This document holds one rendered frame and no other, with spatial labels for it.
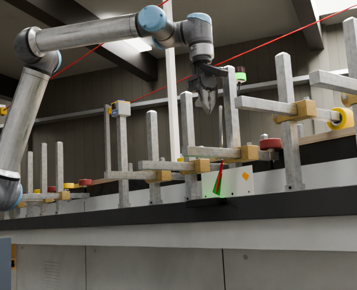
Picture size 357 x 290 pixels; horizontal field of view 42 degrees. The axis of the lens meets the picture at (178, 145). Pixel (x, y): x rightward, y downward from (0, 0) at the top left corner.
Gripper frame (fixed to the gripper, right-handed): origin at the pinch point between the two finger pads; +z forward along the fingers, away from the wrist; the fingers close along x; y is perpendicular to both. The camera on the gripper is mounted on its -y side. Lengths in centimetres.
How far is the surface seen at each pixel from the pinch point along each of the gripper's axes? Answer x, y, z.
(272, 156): -21.3, -8.9, 16.6
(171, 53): -105, 152, -91
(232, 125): -6.1, -4.9, 5.7
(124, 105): -8, 69, -19
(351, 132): -26.9, -38.0, 12.6
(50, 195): 0, 141, 20
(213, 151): 7.1, -8.7, 16.0
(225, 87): -6.1, -2.8, -8.8
